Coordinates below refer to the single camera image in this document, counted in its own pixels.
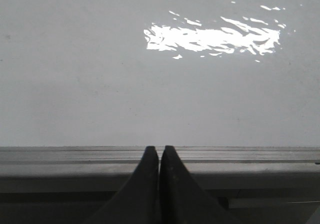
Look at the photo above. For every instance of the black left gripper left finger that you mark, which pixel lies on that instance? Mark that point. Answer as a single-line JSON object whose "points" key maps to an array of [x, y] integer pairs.
{"points": [[136, 201]]}

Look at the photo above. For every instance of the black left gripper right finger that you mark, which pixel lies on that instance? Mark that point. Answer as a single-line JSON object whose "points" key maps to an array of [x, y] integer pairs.
{"points": [[182, 200]]}

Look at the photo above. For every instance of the white whiteboard with aluminium frame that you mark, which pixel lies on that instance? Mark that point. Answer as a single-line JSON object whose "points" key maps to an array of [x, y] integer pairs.
{"points": [[86, 85]]}

